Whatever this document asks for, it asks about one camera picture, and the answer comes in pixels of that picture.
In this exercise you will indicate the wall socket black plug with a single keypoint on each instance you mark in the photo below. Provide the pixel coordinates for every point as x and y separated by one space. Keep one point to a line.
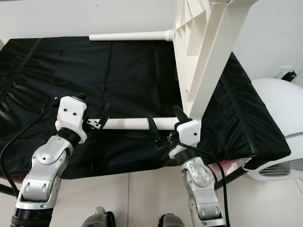
288 74

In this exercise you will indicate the grey left robot foot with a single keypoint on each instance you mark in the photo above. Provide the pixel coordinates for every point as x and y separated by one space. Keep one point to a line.
99 217

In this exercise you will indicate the grey right robot foot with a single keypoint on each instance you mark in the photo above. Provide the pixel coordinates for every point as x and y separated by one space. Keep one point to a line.
172 220

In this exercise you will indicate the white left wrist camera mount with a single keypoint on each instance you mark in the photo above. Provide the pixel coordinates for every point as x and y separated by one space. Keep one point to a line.
71 111

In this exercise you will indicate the black padded bed cover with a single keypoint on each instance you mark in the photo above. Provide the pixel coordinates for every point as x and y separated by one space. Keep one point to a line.
52 71

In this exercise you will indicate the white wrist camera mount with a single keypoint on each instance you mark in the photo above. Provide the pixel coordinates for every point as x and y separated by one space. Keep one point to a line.
71 111
189 131

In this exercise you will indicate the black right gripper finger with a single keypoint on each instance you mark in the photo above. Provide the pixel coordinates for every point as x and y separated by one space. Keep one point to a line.
180 113
153 126

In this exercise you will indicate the white plastic table leg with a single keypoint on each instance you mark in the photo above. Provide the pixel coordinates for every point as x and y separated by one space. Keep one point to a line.
128 36
132 124

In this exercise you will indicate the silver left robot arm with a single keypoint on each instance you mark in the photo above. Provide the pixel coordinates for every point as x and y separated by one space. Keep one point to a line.
49 161

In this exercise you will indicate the white plastic table top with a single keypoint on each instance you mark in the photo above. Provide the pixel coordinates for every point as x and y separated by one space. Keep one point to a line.
199 47

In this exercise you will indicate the white dome appliance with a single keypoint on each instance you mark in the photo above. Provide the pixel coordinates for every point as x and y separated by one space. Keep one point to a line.
279 99

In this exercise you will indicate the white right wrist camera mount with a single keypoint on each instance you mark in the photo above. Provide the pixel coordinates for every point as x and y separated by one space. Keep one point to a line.
189 131

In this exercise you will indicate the grey robot foot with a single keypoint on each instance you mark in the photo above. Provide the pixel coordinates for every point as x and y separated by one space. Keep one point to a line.
99 217
172 220

